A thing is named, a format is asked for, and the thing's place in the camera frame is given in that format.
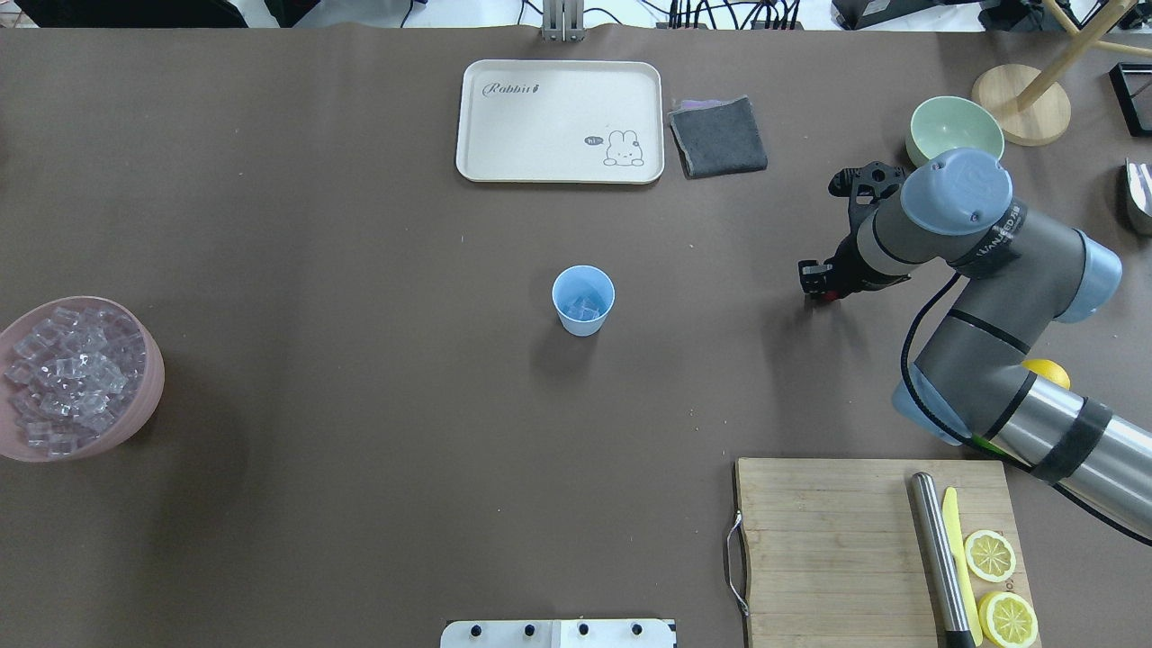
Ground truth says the yellow lemon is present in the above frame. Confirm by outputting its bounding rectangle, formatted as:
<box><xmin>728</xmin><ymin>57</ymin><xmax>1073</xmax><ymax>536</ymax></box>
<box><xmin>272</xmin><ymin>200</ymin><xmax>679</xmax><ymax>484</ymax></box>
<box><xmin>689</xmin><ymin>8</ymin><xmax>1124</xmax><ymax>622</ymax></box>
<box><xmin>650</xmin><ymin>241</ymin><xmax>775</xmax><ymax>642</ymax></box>
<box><xmin>1021</xmin><ymin>357</ymin><xmax>1071</xmax><ymax>391</ymax></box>

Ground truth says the steel handled knife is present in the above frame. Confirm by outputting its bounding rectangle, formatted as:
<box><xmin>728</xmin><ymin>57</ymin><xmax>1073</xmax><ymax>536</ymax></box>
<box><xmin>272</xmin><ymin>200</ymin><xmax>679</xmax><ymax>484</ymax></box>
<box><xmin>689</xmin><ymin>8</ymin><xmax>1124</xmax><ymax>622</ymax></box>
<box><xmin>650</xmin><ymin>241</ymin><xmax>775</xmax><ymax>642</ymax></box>
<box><xmin>911</xmin><ymin>472</ymin><xmax>975</xmax><ymax>647</ymax></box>

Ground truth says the grey folded cloth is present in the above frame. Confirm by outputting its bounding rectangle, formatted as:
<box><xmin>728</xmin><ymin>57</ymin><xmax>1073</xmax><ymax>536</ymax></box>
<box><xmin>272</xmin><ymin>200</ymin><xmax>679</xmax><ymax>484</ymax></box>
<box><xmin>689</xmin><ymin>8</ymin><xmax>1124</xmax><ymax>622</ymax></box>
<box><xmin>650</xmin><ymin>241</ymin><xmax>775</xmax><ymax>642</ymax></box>
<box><xmin>668</xmin><ymin>95</ymin><xmax>770</xmax><ymax>179</ymax></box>

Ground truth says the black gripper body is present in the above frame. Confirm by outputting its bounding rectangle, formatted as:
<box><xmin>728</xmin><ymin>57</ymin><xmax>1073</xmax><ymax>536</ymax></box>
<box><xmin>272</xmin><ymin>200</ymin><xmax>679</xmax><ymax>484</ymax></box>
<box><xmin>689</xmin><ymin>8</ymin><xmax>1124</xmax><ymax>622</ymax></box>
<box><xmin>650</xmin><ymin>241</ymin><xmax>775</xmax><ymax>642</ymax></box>
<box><xmin>824</xmin><ymin>161</ymin><xmax>908</xmax><ymax>299</ymax></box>

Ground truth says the stainless steel ice scoop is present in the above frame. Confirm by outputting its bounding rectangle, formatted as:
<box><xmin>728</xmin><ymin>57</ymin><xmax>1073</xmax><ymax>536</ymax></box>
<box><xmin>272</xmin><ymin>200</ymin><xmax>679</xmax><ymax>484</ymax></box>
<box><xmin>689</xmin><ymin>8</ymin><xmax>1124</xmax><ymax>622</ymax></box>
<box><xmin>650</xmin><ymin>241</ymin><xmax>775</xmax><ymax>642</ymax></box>
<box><xmin>1120</xmin><ymin>159</ymin><xmax>1151</xmax><ymax>238</ymax></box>

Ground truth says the green lime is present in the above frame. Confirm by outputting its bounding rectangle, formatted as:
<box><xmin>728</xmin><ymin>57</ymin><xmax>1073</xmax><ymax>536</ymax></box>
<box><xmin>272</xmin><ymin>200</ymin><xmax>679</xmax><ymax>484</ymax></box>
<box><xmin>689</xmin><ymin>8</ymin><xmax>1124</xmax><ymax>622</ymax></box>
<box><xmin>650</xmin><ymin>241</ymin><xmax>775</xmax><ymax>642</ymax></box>
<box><xmin>970</xmin><ymin>437</ymin><xmax>1011</xmax><ymax>458</ymax></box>

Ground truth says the cream rabbit tray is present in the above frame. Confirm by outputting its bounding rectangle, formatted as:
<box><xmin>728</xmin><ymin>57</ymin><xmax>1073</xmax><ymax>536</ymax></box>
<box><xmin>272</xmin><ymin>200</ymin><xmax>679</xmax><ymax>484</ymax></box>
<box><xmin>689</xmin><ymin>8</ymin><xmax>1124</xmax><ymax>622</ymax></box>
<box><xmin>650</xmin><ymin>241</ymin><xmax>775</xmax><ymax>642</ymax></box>
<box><xmin>455</xmin><ymin>60</ymin><xmax>665</xmax><ymax>184</ymax></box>

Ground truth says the mint green bowl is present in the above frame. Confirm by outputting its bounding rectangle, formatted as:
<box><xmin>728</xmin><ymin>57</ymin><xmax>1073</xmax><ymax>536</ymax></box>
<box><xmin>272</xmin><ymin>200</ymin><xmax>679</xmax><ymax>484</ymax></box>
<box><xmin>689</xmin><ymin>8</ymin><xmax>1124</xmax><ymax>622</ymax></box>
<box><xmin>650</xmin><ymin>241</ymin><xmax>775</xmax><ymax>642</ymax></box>
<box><xmin>905</xmin><ymin>95</ymin><xmax>1005</xmax><ymax>167</ymax></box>

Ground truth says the light blue plastic cup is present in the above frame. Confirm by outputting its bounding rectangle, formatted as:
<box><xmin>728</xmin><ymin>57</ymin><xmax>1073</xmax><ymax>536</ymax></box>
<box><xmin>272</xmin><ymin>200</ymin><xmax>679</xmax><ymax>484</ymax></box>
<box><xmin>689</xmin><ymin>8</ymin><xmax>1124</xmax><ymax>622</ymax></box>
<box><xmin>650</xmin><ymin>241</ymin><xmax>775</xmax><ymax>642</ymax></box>
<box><xmin>551</xmin><ymin>264</ymin><xmax>616</xmax><ymax>338</ymax></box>

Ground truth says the pink bowl of ice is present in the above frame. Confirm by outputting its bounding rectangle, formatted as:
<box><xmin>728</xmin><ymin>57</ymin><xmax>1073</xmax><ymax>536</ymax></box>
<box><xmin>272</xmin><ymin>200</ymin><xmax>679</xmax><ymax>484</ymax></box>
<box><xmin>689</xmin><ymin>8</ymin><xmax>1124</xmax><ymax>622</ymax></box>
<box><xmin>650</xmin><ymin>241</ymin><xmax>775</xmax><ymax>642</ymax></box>
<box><xmin>1</xmin><ymin>296</ymin><xmax>166</xmax><ymax>464</ymax></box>

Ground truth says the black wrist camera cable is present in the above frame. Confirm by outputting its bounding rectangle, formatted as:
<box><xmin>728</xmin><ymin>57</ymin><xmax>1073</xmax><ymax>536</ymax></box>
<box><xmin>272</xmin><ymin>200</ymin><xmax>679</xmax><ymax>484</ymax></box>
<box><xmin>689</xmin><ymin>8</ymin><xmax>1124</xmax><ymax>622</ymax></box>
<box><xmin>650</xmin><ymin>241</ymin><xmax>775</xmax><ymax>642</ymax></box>
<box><xmin>900</xmin><ymin>270</ymin><xmax>1152</xmax><ymax>543</ymax></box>

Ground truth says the bamboo cutting board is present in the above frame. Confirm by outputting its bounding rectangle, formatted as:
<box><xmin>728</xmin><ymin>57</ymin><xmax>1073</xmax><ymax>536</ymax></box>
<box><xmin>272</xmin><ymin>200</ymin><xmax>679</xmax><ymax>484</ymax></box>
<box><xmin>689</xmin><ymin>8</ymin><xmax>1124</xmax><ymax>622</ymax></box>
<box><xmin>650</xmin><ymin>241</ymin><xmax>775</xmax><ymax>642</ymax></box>
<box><xmin>733</xmin><ymin>458</ymin><xmax>1023</xmax><ymax>647</ymax></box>

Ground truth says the yellow plastic knife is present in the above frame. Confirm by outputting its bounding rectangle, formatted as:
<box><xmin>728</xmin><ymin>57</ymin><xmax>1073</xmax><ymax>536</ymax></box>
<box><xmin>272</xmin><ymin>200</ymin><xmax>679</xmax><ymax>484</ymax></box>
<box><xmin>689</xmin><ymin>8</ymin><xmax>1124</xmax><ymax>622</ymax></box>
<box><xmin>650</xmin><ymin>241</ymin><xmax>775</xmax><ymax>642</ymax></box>
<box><xmin>940</xmin><ymin>487</ymin><xmax>984</xmax><ymax>647</ymax></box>

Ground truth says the black framed tray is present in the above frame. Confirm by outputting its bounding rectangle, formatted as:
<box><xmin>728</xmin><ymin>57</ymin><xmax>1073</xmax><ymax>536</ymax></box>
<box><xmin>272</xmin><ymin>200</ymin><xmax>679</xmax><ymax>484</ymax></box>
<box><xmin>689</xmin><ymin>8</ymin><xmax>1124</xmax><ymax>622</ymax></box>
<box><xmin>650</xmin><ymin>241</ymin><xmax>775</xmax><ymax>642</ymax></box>
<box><xmin>1108</xmin><ymin>62</ymin><xmax>1151</xmax><ymax>137</ymax></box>

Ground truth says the wooden glass rack stand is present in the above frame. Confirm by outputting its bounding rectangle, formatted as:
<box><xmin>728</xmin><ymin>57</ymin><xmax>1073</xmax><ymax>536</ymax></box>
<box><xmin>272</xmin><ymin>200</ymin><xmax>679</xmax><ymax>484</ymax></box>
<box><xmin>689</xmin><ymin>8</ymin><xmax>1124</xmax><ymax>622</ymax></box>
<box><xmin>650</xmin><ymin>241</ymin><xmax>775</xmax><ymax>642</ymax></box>
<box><xmin>971</xmin><ymin>1</ymin><xmax>1151</xmax><ymax>146</ymax></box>

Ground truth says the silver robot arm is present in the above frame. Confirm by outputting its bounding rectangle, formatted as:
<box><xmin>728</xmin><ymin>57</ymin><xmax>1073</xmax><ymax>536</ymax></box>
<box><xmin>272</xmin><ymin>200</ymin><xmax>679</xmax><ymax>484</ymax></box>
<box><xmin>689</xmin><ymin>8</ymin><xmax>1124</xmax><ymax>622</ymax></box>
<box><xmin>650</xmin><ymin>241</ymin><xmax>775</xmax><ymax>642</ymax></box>
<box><xmin>798</xmin><ymin>148</ymin><xmax>1149</xmax><ymax>545</ymax></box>

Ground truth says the lemon slice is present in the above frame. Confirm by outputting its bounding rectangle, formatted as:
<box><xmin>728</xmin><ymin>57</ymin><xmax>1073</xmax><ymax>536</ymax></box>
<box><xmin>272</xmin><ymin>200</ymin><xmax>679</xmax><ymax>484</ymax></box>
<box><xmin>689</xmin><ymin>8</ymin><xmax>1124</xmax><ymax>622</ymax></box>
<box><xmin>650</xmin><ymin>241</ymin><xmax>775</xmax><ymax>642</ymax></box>
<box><xmin>976</xmin><ymin>592</ymin><xmax>1040</xmax><ymax>647</ymax></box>
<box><xmin>963</xmin><ymin>529</ymin><xmax>1020</xmax><ymax>583</ymax></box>

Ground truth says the aluminium frame post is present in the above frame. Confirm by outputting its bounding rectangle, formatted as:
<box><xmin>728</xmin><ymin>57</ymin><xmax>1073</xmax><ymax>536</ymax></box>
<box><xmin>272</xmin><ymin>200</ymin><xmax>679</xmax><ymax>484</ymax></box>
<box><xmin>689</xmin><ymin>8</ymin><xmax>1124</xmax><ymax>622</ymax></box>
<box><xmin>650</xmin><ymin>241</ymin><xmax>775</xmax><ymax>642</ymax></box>
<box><xmin>540</xmin><ymin>0</ymin><xmax>588</xmax><ymax>42</ymax></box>

